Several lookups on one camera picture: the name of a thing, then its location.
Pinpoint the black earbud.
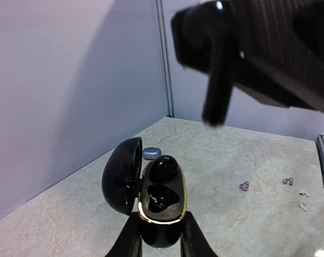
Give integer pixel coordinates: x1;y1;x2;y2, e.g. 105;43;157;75
171;1;238;127
149;155;179;183

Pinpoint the aluminium right corner post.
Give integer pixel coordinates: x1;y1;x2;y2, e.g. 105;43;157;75
155;0;175;118

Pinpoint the black gold earbud charging case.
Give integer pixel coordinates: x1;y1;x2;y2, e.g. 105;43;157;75
102;137;187;248

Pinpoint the white earbud right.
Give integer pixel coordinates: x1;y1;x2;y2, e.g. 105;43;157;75
299;200;308;211

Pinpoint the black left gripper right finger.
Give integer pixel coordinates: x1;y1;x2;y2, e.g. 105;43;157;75
180;211;218;257

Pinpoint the white earbud left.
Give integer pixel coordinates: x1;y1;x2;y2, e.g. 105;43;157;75
299;188;310;198

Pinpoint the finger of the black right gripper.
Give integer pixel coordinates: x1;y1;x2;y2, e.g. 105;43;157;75
230;1;324;113

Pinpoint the blue-grey earbud charging case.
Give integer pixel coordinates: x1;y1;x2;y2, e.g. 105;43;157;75
142;147;162;160

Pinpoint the purple earbud right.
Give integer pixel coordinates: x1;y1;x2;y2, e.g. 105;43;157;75
282;177;294;186

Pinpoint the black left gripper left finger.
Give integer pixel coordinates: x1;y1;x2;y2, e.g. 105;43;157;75
105;212;142;257

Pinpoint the white earbud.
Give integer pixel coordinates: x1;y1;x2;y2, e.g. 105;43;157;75
299;188;310;198
299;200;308;211

